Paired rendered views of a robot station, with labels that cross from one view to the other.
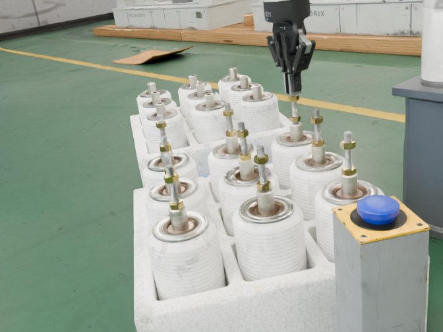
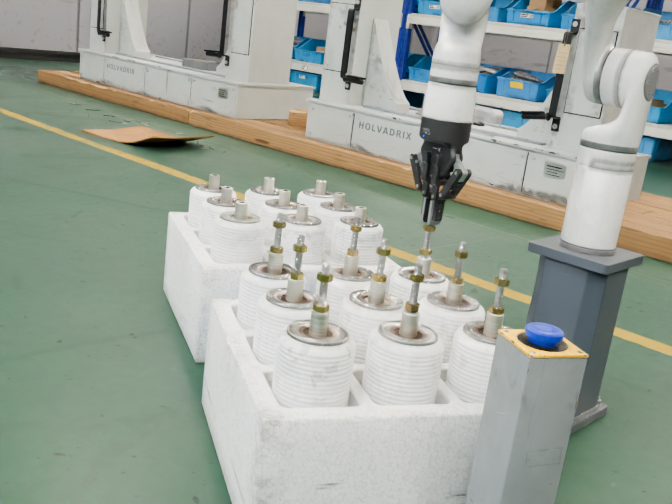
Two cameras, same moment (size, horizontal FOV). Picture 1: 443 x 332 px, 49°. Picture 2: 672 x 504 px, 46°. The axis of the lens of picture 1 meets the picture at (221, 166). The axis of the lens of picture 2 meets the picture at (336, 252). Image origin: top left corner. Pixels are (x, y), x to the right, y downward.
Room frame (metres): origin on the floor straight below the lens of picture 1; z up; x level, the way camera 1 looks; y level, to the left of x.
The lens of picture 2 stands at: (-0.32, 0.25, 0.61)
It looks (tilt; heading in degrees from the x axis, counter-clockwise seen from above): 16 degrees down; 348
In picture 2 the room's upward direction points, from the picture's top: 7 degrees clockwise
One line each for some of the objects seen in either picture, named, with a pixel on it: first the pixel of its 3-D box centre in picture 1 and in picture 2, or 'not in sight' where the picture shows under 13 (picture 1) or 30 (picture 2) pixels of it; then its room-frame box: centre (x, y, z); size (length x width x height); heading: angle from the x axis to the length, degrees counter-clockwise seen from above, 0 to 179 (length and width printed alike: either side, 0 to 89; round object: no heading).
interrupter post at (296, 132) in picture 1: (296, 132); (423, 267); (0.82, -0.14, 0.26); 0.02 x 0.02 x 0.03
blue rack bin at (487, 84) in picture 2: not in sight; (483, 78); (5.92, -2.15, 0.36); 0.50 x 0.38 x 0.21; 126
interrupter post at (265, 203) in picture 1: (265, 201); (409, 324); (0.57, -0.05, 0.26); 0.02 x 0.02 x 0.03
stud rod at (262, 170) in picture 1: (262, 173); (414, 293); (0.57, -0.05, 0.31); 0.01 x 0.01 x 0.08
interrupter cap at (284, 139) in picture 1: (296, 139); (421, 275); (0.82, -0.14, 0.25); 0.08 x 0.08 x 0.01
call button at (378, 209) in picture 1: (378, 211); (543, 337); (0.41, -0.15, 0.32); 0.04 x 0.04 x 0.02
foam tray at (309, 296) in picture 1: (258, 261); (360, 406); (0.69, -0.04, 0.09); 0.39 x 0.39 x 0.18; 7
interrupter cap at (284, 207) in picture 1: (266, 209); (408, 333); (0.57, -0.05, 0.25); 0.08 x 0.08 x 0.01
